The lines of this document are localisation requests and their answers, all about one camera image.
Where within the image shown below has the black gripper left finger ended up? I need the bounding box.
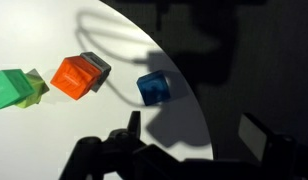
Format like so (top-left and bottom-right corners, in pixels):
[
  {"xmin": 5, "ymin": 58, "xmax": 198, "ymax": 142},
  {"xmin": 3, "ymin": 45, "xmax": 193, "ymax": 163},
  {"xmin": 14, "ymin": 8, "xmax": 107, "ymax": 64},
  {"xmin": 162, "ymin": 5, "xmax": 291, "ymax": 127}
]
[{"xmin": 127, "ymin": 111, "xmax": 141, "ymax": 138}]

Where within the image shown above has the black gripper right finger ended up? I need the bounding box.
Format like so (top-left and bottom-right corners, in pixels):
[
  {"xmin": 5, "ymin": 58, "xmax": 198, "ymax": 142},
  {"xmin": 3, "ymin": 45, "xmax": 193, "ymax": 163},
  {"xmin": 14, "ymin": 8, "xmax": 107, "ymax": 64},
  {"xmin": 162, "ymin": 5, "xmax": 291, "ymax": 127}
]
[{"xmin": 238, "ymin": 113, "xmax": 274, "ymax": 161}]

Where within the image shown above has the blue block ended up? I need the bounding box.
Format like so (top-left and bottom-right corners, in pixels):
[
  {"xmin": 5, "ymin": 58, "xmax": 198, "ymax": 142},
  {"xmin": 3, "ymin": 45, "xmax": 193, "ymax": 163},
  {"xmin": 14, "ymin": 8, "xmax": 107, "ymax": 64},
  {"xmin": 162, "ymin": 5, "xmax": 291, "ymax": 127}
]
[{"xmin": 136, "ymin": 71, "xmax": 171, "ymax": 106}]

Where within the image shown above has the orange block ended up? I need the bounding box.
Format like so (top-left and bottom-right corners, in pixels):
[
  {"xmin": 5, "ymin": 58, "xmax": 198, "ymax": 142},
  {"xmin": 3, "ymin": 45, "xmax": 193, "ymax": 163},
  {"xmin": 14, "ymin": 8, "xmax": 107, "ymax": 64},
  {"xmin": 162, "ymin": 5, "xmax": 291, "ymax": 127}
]
[{"xmin": 50, "ymin": 56, "xmax": 102, "ymax": 100}]

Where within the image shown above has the green block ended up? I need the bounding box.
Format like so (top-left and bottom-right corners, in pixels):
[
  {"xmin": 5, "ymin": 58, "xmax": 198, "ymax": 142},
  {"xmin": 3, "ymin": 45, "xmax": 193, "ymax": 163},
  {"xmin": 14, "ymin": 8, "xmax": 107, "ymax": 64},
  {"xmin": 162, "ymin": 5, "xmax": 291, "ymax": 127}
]
[{"xmin": 0, "ymin": 69, "xmax": 33, "ymax": 109}]

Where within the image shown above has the white round table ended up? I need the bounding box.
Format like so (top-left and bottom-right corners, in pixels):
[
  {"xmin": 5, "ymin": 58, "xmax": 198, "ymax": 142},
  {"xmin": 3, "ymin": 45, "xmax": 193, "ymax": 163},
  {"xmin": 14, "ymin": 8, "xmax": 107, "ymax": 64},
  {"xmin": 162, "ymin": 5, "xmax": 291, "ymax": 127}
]
[{"xmin": 0, "ymin": 0, "xmax": 213, "ymax": 180}]

